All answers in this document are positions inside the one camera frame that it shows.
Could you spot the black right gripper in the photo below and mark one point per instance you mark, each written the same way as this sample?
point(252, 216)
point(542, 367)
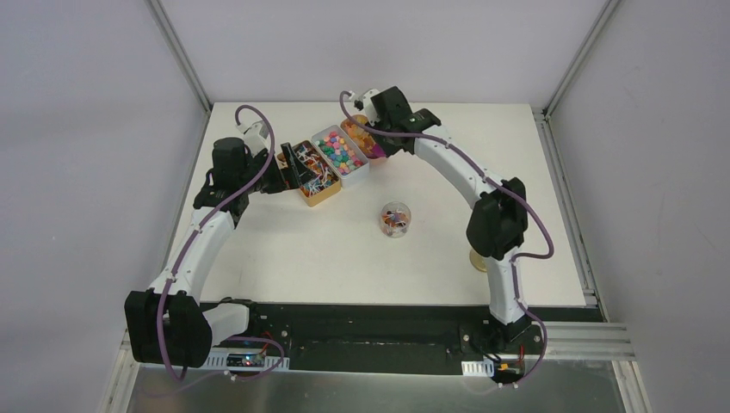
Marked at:
point(388, 149)

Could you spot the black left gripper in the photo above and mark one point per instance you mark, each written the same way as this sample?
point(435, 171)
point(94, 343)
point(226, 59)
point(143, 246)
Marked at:
point(286, 165)

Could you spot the yellow tin of lollipops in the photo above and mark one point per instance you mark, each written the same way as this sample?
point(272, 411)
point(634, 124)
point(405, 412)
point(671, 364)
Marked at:
point(325, 183)

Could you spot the purple plastic scoop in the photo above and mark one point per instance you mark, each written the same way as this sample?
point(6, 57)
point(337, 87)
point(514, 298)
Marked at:
point(375, 152)

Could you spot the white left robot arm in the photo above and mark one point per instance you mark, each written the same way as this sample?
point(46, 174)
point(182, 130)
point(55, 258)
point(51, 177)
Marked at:
point(166, 323)

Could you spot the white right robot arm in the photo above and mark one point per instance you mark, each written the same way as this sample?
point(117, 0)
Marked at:
point(499, 218)

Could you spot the pink tin of gummy candies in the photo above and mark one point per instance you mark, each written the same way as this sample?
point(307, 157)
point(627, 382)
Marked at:
point(362, 139)

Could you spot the clear plastic cup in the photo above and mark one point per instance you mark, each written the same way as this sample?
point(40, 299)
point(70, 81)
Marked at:
point(395, 219)

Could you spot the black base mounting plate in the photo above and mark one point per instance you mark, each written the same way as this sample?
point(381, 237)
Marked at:
point(277, 320)

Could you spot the gold round lid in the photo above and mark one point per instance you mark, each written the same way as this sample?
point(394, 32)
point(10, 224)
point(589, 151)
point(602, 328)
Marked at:
point(477, 261)

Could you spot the left controller board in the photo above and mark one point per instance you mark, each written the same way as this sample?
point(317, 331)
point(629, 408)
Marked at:
point(245, 360)

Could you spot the controller board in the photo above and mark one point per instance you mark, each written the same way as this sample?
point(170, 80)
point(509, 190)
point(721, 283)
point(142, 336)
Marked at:
point(245, 360)
point(508, 372)

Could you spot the right controller board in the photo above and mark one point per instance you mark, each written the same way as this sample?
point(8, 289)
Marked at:
point(508, 372)

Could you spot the aluminium frame post left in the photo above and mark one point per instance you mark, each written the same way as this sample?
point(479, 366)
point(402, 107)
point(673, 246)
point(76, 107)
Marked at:
point(179, 54)

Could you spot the aluminium frame post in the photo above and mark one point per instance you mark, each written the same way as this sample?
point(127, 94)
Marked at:
point(179, 54)
point(582, 55)

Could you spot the aluminium frame post right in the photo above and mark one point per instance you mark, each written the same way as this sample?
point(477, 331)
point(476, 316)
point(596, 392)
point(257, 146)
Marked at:
point(582, 55)

